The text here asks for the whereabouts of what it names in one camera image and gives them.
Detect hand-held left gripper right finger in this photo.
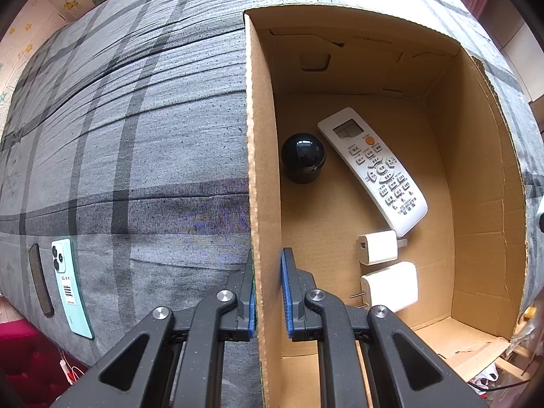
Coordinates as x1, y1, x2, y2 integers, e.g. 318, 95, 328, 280
280, 247, 489, 408

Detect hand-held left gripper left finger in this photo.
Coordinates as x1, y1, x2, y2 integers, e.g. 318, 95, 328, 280
50, 249, 258, 408

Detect brown cardboard box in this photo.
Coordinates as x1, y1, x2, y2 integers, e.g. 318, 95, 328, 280
243, 3, 530, 408

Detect small white charger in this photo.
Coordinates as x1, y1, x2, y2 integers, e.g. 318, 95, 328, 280
357, 230, 407, 265

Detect large white charger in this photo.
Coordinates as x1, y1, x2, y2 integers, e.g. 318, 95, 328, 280
349, 261, 419, 313

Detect black dome camera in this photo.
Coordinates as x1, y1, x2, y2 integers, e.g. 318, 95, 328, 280
281, 133, 327, 185

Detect white remote control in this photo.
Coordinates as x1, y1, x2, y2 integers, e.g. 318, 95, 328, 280
317, 107, 428, 237

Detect mint green smartphone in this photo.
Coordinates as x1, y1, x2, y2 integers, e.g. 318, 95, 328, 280
51, 239, 95, 340

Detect grey plaid bedsheet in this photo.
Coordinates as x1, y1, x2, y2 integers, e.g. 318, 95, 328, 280
0, 0, 542, 408

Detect white plastic bag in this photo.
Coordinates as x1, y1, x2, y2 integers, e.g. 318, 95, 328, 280
467, 363, 500, 392

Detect red mattress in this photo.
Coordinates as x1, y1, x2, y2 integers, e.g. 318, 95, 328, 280
0, 297, 92, 408

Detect wooden shelf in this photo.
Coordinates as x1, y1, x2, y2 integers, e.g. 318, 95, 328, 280
495, 302, 540, 377

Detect beige cabinet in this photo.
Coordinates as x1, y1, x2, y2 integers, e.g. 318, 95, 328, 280
484, 8, 544, 103

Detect white cable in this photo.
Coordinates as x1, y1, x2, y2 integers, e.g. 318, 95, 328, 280
60, 358, 83, 383

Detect dark brown strap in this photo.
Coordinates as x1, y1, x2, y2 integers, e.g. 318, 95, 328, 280
28, 244, 55, 317

